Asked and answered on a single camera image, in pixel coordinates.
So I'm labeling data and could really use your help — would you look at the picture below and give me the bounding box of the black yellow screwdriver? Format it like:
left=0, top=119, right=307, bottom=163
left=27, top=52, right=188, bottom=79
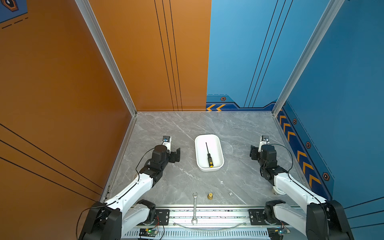
left=206, top=143, right=214, bottom=168

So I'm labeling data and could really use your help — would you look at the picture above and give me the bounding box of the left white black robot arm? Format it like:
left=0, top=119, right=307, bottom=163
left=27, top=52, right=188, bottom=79
left=76, top=143, right=181, bottom=240

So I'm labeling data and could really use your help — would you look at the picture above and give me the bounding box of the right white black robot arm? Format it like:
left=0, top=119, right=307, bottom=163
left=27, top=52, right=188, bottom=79
left=250, top=144, right=354, bottom=240

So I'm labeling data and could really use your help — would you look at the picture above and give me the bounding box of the white rectangular plastic bin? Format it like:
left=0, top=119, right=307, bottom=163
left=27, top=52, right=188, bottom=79
left=195, top=134, right=225, bottom=172

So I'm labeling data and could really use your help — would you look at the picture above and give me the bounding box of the white round tape roll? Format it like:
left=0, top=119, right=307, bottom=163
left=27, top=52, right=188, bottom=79
left=273, top=186, right=286, bottom=196

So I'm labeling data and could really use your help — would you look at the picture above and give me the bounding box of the silver combination wrench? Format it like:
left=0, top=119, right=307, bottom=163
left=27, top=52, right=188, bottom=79
left=191, top=192, right=198, bottom=225

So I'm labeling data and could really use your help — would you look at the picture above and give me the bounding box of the right green circuit board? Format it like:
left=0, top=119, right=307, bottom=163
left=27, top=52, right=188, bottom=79
left=267, top=228, right=291, bottom=240

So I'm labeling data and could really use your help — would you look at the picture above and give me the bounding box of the green circuit board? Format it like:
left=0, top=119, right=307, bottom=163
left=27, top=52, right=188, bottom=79
left=267, top=228, right=291, bottom=240
left=139, top=228, right=159, bottom=240

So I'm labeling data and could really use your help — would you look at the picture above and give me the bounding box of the left green circuit board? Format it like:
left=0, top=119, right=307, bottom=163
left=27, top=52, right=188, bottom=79
left=139, top=228, right=159, bottom=240

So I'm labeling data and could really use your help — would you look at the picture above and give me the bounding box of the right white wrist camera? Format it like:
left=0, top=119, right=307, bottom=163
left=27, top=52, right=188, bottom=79
left=258, top=135, right=270, bottom=153

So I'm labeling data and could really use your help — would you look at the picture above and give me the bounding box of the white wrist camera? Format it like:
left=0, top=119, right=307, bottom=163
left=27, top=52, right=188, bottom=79
left=162, top=136, right=172, bottom=151
left=258, top=135, right=270, bottom=153

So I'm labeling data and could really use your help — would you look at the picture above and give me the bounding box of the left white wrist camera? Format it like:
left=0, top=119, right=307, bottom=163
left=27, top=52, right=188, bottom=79
left=162, top=136, right=172, bottom=151

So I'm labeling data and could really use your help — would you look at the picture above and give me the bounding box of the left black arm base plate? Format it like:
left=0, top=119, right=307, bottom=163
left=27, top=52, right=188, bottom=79
left=138, top=209, right=170, bottom=226

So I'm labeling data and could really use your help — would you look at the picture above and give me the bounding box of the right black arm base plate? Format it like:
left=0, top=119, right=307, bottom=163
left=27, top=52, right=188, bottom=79
left=248, top=209, right=281, bottom=226

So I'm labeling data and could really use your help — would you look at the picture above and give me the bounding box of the clear plastic cable tie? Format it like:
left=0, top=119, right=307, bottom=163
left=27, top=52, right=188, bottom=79
left=173, top=222, right=247, bottom=232

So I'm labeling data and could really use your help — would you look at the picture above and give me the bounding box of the aluminium front rail frame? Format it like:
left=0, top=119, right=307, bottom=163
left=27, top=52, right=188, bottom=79
left=119, top=205, right=310, bottom=240

